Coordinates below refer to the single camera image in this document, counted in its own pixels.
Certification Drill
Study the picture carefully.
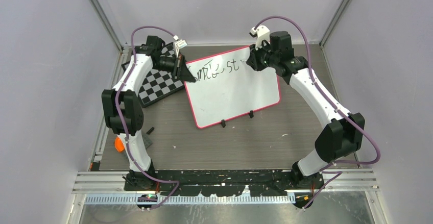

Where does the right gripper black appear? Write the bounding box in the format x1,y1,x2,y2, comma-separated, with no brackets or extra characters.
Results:
247,40,278,71

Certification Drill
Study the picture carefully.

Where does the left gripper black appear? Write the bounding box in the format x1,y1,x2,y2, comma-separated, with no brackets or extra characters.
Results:
154,54,197,83

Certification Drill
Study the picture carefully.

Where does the whiteboard with pink frame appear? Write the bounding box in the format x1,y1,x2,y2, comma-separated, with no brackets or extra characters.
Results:
184,46,281,129

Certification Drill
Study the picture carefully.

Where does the black marker cap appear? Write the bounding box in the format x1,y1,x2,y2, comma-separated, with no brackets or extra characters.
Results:
146,127,155,135

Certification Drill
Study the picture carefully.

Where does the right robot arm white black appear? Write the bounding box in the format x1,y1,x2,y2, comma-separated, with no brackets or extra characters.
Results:
246,26,365,189

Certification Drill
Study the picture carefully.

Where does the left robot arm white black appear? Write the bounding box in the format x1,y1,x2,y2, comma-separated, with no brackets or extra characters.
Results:
102,36,195,190

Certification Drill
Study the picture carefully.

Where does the black white chessboard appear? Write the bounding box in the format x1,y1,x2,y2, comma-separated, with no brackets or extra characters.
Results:
122,43,186,109

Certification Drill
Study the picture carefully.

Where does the grey studded baseplate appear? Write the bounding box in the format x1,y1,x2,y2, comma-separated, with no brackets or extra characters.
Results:
142,133,153,149

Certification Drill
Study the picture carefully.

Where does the orange curved brick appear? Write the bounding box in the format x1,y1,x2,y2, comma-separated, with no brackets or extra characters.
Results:
114,137,125,153

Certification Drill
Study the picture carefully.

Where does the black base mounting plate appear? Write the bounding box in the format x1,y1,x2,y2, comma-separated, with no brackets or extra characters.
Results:
123,169,324,197

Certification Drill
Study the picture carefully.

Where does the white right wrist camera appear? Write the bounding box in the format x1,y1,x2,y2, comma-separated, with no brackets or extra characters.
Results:
250,25,270,50

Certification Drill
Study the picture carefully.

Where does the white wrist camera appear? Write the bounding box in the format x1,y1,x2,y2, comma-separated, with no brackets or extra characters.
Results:
250,25,270,50
173,35,187,57

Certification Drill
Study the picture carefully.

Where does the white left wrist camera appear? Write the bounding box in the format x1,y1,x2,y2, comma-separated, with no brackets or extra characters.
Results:
173,35,187,57

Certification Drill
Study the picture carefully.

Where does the black wire whiteboard stand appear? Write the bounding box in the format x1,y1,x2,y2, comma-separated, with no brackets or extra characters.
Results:
219,110,254,128

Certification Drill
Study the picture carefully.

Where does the aluminium frame rail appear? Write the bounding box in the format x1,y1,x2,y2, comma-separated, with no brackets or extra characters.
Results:
73,168,379,206

